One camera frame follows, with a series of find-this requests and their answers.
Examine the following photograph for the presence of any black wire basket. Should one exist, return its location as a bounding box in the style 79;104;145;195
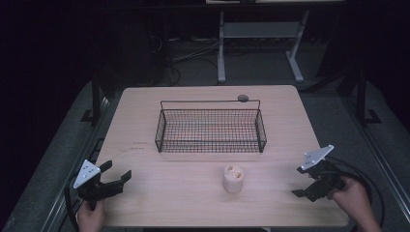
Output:
154;99;268;155

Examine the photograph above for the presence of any aluminium frame rail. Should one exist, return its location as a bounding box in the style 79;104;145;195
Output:
339;95;410;225
40;95;112;232

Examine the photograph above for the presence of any white metal desk frame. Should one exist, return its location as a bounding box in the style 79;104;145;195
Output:
216;9;311;85

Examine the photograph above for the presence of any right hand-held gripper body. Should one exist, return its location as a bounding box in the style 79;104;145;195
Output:
296;144;345;203

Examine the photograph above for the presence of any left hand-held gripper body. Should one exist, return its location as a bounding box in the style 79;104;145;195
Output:
73;159;125;211

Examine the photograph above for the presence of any person's right hand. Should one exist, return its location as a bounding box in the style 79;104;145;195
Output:
326;175;372;215

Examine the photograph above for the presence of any bundle of floor cables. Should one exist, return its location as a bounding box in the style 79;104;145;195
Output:
146;33;221;87

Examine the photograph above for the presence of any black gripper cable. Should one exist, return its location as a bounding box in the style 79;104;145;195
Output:
324;156;386;228
63;175;81;232

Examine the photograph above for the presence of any lotus root piece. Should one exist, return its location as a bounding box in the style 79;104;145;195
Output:
221;163;246;194

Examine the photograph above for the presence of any person's left hand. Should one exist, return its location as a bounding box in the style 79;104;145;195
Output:
76;199;106;232

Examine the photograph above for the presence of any black metal stand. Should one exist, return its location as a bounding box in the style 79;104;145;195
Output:
79;71;109;125
353;69;383;127

